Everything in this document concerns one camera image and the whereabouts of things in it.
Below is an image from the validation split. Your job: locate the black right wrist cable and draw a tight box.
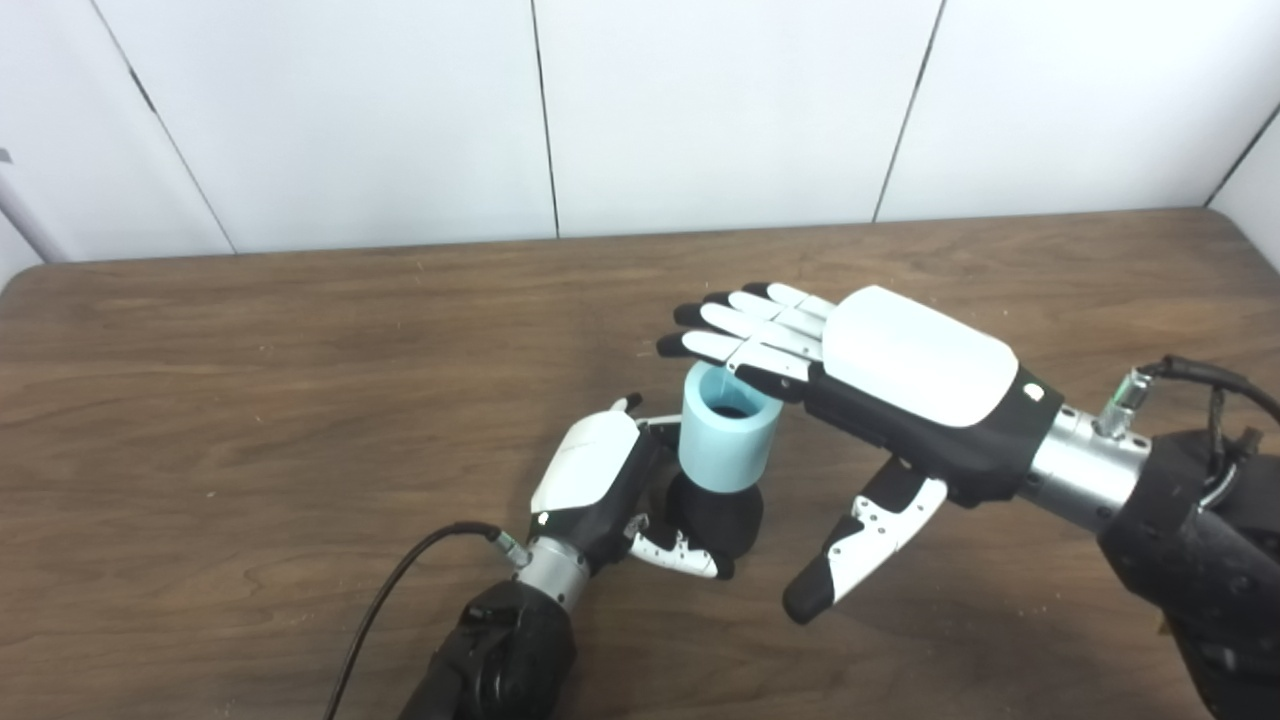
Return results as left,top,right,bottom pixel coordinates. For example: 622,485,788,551
1095,355,1280,441

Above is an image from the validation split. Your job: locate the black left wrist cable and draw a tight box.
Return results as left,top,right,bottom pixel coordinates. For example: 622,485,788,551
322,520,533,720

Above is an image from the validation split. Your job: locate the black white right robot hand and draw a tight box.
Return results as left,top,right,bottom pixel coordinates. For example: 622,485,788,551
655,282,1066,626

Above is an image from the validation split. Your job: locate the black flared nozzle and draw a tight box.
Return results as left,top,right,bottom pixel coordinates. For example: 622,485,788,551
665,470,766,571

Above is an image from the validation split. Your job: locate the light-blue hose piece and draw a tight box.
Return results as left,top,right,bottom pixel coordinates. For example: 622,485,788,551
678,360,784,494

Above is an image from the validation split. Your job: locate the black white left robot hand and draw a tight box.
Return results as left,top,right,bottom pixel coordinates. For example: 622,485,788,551
528,393,736,583

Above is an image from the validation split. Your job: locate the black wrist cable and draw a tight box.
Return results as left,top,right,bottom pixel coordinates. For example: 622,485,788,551
1095,355,1280,441
322,520,533,720

